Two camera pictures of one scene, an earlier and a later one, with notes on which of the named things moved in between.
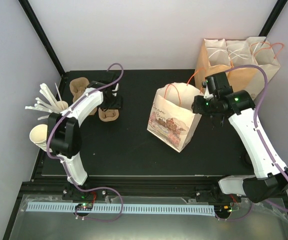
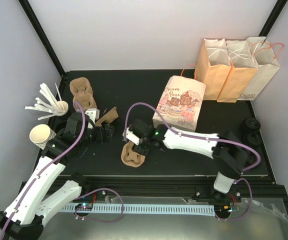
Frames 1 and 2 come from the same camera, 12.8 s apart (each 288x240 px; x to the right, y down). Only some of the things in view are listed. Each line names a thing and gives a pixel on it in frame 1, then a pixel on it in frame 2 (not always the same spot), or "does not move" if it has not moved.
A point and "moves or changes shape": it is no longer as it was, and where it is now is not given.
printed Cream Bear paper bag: x=172 y=119 moves or changes shape
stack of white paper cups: x=38 y=135 does not move
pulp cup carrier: x=109 y=115 → x=130 y=157
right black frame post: x=273 y=18 does not move
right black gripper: x=197 y=106 → x=144 y=151
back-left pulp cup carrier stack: x=78 y=85 does not move
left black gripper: x=118 y=104 → x=108 y=134
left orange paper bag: x=213 y=58 does not move
